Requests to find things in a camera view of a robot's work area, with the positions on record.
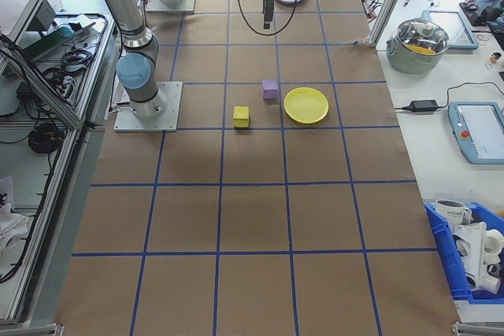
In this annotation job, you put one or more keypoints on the small black power adapter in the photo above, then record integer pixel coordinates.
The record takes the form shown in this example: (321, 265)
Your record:
(424, 105)

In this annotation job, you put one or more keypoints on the small black yellow roll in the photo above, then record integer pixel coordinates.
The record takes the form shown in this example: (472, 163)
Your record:
(497, 57)

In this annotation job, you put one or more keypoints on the white paper sheet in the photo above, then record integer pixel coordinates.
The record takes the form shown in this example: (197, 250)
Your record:
(78, 21)

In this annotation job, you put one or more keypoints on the purple foam block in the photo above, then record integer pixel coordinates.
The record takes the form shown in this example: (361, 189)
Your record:
(270, 90)

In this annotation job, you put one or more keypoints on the light blue teach pendant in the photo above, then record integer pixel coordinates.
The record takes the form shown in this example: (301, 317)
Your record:
(453, 27)
(478, 131)

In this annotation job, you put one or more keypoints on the yellow foam block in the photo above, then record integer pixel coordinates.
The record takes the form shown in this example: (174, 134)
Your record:
(241, 116)

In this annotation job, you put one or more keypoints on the grey electronics box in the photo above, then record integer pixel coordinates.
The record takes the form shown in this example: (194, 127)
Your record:
(42, 13)

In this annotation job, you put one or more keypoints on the V-shaped metal bar frame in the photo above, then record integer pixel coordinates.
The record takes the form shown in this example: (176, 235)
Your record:
(55, 218)

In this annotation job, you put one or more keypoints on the white plastic bracket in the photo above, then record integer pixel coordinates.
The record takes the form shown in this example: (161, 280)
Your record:
(474, 249)

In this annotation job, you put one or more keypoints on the green circuit board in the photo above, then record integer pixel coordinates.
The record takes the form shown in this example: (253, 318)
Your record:
(49, 39)

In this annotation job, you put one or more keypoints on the white power strip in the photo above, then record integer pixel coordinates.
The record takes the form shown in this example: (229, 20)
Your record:
(67, 85)

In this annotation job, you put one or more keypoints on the grey cooking pot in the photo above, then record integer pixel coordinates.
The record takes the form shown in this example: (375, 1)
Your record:
(409, 62)

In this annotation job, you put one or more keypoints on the blue plastic bin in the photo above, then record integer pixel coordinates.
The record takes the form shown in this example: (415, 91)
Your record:
(443, 257)

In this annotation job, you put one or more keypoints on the white pipe fitting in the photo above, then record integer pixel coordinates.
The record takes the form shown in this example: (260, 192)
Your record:
(486, 283)
(494, 243)

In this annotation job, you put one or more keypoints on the glass pot lid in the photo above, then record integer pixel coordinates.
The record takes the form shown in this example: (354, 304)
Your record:
(423, 35)

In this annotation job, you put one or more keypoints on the aluminium extrusion post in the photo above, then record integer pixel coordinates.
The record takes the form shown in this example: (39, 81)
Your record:
(388, 1)

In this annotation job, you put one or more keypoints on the yellow object inside pot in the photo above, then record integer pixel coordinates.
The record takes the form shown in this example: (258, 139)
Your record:
(423, 51)

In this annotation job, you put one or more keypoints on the yellow plastic plate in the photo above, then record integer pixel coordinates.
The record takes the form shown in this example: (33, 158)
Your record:
(306, 104)

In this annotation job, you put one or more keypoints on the aluminium extrusion bar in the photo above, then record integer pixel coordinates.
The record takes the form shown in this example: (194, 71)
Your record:
(31, 330)
(478, 330)

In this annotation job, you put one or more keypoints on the white printed mug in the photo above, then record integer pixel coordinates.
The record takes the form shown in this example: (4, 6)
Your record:
(449, 214)

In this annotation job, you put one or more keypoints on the white crumpled cloth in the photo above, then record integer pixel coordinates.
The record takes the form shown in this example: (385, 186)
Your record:
(10, 222)

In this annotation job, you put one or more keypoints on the orange rubber band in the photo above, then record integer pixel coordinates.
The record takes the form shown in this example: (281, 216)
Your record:
(476, 40)

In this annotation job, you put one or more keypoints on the black adapter in frame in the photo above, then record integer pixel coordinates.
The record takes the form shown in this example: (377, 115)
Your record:
(24, 90)

